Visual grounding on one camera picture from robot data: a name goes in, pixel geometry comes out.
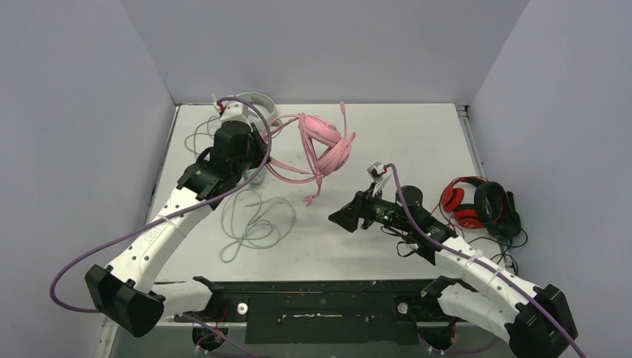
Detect pink cat-ear headphones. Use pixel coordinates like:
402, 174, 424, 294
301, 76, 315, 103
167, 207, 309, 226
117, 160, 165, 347
267, 102, 356, 207

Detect mint green headphones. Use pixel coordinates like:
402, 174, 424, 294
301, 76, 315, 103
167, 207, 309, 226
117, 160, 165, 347
218, 170, 297, 263

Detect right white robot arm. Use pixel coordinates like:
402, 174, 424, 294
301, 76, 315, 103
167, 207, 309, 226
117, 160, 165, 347
328, 186, 578, 357

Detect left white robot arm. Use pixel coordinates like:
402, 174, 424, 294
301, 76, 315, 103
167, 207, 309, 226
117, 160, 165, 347
85, 121, 269, 337

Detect red and black headphones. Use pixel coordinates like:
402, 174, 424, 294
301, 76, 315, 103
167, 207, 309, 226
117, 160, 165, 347
435, 176, 526, 260

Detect white gaming headset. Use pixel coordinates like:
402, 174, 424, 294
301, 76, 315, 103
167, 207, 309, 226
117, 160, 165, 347
183, 92, 282, 157

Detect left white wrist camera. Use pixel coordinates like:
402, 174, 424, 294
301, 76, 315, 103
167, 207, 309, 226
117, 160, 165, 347
217, 101, 250, 125

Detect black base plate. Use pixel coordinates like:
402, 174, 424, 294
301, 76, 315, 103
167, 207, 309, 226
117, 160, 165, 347
125, 279, 522, 347

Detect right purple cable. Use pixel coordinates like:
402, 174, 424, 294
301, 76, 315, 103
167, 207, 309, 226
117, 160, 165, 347
382, 163, 589, 358

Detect purple cable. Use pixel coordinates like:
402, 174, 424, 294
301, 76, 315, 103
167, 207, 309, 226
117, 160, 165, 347
382, 163, 589, 358
49, 96, 274, 358

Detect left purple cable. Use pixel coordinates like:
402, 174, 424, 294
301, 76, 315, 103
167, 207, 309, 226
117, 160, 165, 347
49, 96, 274, 358

